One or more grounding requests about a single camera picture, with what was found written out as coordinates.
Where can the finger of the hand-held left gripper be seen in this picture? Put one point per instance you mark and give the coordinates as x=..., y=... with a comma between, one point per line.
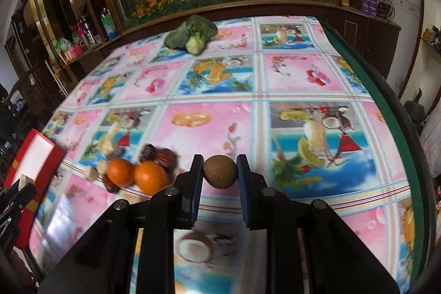
x=9, y=232
x=20, y=194

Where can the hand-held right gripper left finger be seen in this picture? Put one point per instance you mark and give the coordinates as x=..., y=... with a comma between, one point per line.
x=198, y=185

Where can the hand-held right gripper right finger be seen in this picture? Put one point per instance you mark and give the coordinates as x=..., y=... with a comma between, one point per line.
x=243, y=192

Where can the brown round kiwi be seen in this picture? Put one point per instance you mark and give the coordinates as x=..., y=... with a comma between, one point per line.
x=220, y=171

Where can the red box with white inside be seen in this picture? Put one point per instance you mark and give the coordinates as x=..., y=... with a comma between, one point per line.
x=38, y=156

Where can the orange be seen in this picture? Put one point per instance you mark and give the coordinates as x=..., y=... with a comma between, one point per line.
x=150, y=177
x=119, y=171

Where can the dark wrinkled red date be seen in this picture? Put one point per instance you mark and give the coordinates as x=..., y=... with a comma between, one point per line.
x=148, y=152

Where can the fruit print tablecloth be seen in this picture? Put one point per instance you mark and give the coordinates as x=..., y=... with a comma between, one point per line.
x=213, y=97

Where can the large beige sugarcane piece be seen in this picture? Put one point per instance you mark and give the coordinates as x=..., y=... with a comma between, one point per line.
x=112, y=148

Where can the wooden chair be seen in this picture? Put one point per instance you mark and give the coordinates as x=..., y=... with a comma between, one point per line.
x=24, y=90

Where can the white sticks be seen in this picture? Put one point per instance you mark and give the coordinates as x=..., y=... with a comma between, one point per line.
x=57, y=78

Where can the pink plastic cups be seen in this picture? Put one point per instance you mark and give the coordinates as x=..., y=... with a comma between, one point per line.
x=74, y=52

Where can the green bok choy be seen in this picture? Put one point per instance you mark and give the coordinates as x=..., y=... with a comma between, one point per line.
x=191, y=30

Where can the green packet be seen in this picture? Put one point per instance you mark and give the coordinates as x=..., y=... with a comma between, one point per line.
x=62, y=44

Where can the table with green rim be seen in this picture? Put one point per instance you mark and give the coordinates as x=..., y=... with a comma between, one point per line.
x=389, y=101

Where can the steel thermos flask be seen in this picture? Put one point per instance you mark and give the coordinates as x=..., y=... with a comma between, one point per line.
x=88, y=32

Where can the green plastic bottle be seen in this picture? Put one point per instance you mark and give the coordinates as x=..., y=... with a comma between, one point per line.
x=109, y=23

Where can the purple spray bottles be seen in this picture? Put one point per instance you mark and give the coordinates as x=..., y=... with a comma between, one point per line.
x=369, y=1

